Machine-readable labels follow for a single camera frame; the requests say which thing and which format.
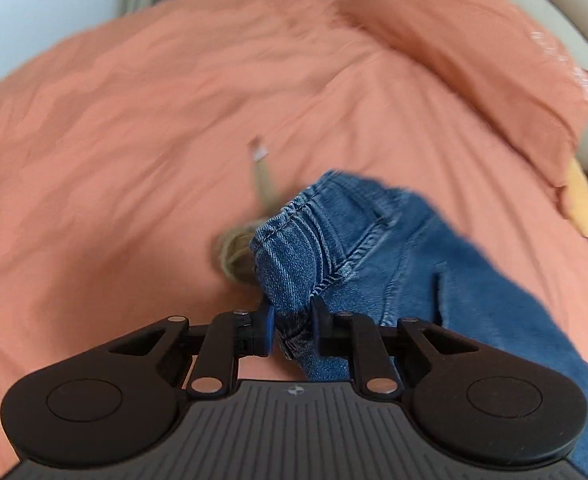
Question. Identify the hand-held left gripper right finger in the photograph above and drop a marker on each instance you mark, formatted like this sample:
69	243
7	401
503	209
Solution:
319	321

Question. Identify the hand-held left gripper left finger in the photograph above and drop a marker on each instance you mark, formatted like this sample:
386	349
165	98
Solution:
267	327

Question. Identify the blue denim pants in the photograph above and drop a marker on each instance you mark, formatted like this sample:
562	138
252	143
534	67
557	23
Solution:
373	260

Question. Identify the orange bed cover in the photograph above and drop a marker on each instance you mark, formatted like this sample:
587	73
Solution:
124	135

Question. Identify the yellow pillow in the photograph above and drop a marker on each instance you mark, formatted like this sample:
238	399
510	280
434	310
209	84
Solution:
581	200

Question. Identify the large orange pillow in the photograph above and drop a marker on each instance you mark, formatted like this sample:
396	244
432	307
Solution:
473	60

